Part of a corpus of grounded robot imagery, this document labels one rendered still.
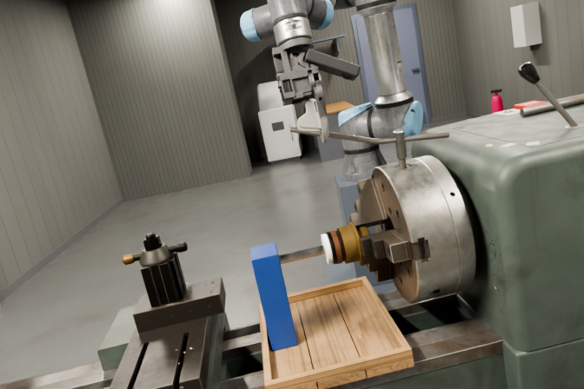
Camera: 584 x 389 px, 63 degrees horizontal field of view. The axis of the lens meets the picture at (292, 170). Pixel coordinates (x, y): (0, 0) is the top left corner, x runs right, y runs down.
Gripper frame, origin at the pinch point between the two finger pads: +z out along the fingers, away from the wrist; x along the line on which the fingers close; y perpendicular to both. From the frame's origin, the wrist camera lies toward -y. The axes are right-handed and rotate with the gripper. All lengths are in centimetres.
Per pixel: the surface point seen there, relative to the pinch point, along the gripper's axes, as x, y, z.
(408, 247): 1.5, -10.6, 25.7
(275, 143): -684, -20, -81
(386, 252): -2.7, -7.1, 26.2
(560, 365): 2, -35, 55
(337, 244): -8.4, 1.8, 23.0
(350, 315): -20.2, 1.1, 41.8
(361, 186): -14.4, -7.6, 11.8
